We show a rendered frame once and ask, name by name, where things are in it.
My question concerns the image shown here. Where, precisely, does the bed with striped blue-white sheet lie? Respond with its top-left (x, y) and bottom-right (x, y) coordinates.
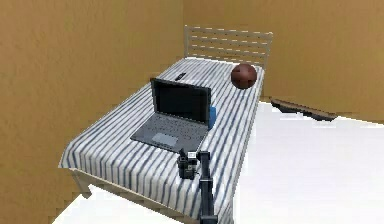
top-left (58, 24), bottom-right (275, 224)

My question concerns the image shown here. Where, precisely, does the grey laptop with black screen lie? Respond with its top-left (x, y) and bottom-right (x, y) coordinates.
top-left (130, 77), bottom-right (213, 155)

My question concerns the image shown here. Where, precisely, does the dark brown long bat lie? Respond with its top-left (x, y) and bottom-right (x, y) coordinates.
top-left (270, 97), bottom-right (339, 123)

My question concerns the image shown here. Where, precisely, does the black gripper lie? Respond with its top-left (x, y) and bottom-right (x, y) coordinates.
top-left (176, 148), bottom-right (198, 181)

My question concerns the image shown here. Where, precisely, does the brown basketball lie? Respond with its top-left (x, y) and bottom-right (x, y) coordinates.
top-left (230, 63), bottom-right (258, 90)

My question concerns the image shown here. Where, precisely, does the blue box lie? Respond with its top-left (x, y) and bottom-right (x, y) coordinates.
top-left (208, 105), bottom-right (218, 131)

